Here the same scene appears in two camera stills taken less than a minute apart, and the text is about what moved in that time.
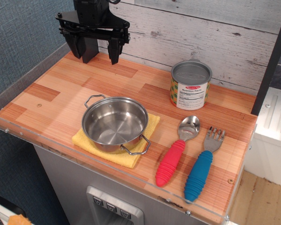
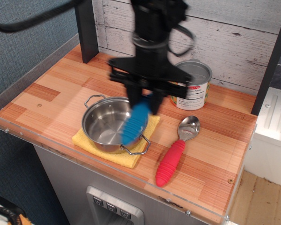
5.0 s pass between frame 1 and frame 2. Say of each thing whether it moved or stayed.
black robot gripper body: moved
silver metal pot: stayed
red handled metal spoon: stayed
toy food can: stayed
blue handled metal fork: moved
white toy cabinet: stayed
